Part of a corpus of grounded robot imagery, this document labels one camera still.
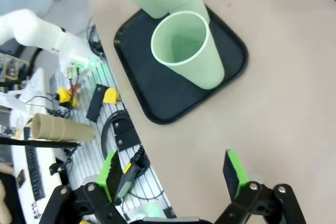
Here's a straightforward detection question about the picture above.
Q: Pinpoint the yellow button box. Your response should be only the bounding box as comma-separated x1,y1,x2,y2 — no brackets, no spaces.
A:
102,89,120,105
56,87,78,108

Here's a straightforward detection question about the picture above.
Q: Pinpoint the thin black rod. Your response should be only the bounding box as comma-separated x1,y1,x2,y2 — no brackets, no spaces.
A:
0,137,81,149

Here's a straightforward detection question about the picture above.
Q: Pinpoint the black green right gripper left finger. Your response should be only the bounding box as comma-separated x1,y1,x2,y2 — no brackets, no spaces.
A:
43,150,127,224

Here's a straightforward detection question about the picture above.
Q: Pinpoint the black angled bracket plate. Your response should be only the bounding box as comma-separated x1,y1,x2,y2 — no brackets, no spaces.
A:
112,119,142,152

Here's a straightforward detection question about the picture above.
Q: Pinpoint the black looped cable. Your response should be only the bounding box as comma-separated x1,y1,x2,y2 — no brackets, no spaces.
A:
101,110,132,162

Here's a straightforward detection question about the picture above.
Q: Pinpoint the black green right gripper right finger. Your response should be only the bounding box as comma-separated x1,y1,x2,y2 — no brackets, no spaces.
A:
214,150,308,224

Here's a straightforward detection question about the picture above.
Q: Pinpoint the black plastic serving tray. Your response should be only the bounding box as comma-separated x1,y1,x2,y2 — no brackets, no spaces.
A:
113,5,249,125

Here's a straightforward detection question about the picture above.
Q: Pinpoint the black adapter with yellow label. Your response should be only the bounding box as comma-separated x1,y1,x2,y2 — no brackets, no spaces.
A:
115,146,150,200

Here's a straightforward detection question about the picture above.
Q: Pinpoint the brown cardboard tube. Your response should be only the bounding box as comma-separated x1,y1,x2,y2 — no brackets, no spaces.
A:
31,113,96,142

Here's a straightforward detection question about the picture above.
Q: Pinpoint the black flat metal bar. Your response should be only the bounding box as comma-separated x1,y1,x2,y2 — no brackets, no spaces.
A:
86,84,108,122

